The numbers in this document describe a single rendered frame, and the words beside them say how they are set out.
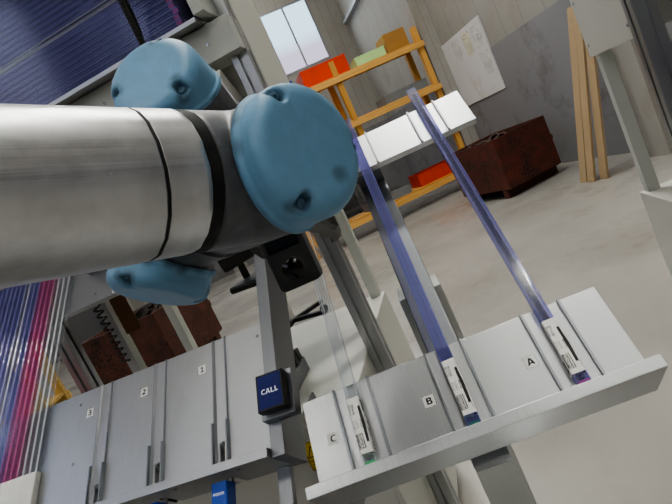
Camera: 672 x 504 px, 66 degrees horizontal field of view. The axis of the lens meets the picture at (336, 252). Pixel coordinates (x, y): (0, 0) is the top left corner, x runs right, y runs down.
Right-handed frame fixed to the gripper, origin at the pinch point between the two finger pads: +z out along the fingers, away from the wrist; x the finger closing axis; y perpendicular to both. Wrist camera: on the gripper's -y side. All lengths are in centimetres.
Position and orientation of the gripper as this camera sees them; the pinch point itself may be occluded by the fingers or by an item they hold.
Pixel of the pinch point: (310, 250)
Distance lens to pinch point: 68.8
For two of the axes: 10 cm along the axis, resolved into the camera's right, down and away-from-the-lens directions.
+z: 2.7, 3.2, 9.1
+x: -9.1, 4.0, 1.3
